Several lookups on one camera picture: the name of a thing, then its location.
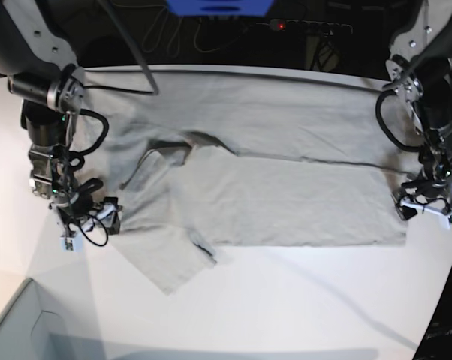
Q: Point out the blue box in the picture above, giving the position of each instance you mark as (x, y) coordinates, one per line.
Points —
(201, 8)

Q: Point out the black power strip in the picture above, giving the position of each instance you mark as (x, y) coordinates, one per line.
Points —
(312, 27)

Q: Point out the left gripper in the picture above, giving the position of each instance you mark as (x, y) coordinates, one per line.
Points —
(422, 191)

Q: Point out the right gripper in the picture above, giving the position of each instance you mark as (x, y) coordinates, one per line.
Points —
(75, 207)

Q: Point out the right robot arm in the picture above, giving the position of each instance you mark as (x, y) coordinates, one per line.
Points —
(42, 69)

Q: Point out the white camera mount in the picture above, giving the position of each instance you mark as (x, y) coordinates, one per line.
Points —
(74, 235)
(439, 209)

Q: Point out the white bin at corner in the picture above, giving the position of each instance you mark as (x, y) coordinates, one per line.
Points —
(33, 325)

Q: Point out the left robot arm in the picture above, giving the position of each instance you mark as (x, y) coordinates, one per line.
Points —
(420, 71)

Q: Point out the grey t-shirt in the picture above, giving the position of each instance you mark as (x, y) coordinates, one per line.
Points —
(231, 160)

